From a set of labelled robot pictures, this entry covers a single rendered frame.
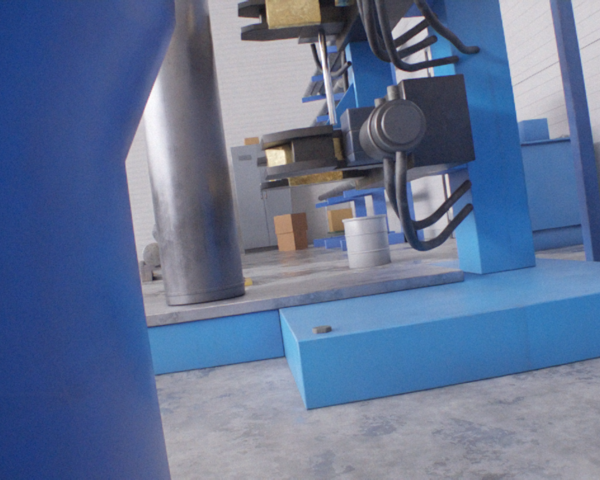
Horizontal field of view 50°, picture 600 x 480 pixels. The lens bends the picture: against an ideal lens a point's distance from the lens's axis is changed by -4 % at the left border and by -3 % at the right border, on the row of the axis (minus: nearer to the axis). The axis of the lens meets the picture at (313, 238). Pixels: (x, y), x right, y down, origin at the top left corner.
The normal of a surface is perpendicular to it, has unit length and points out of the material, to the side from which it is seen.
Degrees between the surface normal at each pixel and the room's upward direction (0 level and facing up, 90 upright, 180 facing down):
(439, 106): 90
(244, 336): 90
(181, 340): 90
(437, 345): 90
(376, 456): 0
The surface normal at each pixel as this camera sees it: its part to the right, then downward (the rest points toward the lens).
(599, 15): -0.99, 0.13
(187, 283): -0.24, 0.05
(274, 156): -0.65, 0.10
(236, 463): -0.13, -0.99
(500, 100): 0.11, 0.00
